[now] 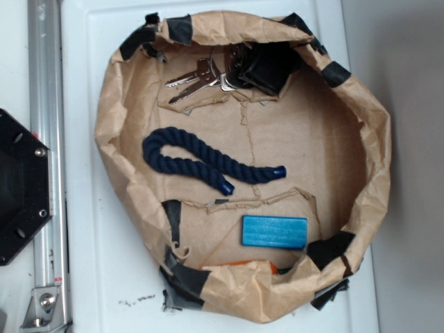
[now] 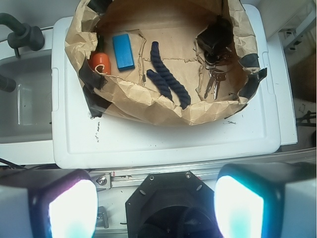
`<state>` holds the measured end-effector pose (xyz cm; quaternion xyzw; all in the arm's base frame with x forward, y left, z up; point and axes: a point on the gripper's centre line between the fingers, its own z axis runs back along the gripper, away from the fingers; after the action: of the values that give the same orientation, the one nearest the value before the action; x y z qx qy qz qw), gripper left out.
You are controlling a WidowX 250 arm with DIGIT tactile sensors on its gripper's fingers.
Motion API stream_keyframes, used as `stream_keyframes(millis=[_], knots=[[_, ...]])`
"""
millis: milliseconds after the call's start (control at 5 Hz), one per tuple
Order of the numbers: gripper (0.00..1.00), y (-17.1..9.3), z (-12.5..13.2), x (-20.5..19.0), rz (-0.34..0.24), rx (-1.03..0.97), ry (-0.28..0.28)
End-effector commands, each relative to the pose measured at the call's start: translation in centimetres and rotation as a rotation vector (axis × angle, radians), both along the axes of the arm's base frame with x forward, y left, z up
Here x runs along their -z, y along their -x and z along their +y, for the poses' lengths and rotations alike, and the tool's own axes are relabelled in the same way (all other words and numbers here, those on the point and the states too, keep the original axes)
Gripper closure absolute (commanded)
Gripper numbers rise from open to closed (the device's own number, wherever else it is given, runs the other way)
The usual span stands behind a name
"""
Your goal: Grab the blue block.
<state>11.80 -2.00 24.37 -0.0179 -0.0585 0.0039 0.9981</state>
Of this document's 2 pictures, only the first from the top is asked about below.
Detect aluminium frame rail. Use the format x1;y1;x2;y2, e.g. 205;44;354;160
26;0;70;289

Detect blue wooden block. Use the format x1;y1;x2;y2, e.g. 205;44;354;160
241;215;308;250

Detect brown paper bag container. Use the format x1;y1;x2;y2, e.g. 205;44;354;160
95;11;391;323

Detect navy blue rope piece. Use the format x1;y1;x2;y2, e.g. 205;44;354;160
142;126;288;196

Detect silver key lower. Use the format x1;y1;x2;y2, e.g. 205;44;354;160
169;77;220;104

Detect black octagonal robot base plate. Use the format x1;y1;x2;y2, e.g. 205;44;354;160
0;109;51;266

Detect metal corner bracket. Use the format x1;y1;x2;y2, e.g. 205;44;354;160
19;286;66;332

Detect silver key ring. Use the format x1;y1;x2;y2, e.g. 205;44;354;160
209;44;237;92

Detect silver key upper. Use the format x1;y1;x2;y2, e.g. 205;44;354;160
165;58;210;87

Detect orange object under bag rim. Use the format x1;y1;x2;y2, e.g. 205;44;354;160
223;260;279;275

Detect silver key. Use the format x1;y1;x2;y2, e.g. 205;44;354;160
169;77;220;104
165;58;210;87

